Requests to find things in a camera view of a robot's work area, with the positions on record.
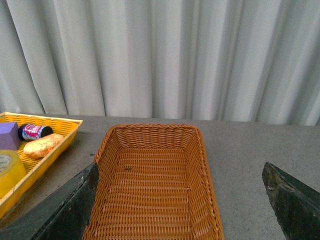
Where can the yellow woven basket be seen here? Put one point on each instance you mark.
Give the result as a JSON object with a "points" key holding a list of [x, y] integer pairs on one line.
{"points": [[36, 167]]}

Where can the grey curtain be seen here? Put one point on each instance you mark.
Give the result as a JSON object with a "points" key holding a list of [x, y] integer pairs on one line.
{"points": [[228, 60]]}

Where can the brown wicker basket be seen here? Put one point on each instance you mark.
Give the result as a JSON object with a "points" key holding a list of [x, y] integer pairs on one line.
{"points": [[154, 184]]}

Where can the toy bread loaf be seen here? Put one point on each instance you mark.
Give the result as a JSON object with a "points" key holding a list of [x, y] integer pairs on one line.
{"points": [[42, 146]]}

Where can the yellow tape roll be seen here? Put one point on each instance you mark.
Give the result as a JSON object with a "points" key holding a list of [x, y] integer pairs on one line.
{"points": [[12, 170]]}

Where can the purple foam cube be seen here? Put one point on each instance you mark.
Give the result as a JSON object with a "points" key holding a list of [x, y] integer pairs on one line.
{"points": [[9, 139]]}

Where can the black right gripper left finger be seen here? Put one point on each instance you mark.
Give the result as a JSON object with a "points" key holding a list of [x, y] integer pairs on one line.
{"points": [[63, 215]]}

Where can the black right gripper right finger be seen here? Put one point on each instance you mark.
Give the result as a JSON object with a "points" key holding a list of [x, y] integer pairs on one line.
{"points": [[295, 204]]}

